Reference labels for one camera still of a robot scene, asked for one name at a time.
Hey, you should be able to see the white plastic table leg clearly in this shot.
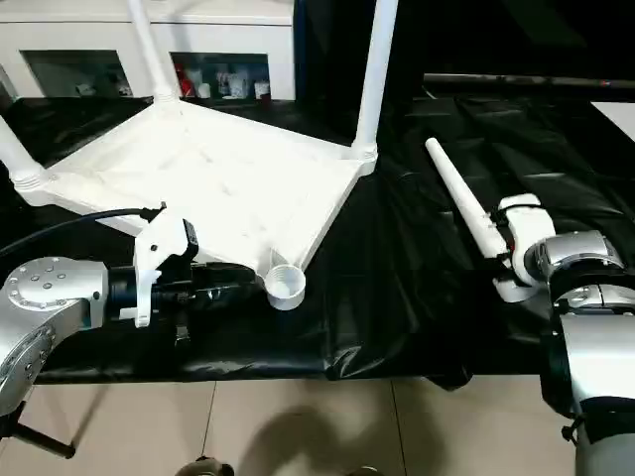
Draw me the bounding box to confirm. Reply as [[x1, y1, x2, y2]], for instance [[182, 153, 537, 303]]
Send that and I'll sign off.
[[349, 0, 399, 165], [425, 137, 530, 302], [0, 116, 51, 197], [127, 0, 180, 108]]

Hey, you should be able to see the white plastic table top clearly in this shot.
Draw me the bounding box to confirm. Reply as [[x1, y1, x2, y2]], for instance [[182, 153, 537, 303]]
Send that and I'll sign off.
[[12, 96, 378, 312]]

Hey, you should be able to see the black plastic table mat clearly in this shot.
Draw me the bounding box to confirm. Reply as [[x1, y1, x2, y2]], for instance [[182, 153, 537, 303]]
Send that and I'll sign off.
[[0, 93, 635, 393]]

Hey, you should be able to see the long dark metal rod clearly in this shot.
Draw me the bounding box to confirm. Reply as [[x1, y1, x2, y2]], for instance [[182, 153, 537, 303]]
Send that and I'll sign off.
[[424, 72, 635, 89]]

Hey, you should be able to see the white flat board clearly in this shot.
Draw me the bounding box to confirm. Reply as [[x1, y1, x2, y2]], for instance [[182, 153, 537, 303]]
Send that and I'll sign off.
[[589, 101, 635, 140]]

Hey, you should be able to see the large black backdrop sheet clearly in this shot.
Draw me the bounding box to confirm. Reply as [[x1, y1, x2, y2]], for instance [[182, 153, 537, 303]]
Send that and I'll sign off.
[[292, 0, 635, 80]]

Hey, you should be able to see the white glass-door cabinet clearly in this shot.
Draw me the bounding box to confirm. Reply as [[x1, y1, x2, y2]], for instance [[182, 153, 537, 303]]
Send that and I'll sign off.
[[0, 0, 297, 103]]

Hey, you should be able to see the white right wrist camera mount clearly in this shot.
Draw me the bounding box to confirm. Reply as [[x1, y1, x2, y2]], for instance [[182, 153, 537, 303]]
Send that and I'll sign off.
[[495, 194, 558, 289]]

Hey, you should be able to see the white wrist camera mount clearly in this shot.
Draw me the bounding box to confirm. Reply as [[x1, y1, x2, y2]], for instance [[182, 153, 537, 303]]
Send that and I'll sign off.
[[132, 200, 199, 328], [495, 194, 558, 289]]

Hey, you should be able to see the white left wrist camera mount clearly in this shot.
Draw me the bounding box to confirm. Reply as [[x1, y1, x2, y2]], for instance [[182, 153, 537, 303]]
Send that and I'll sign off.
[[132, 200, 199, 328]]

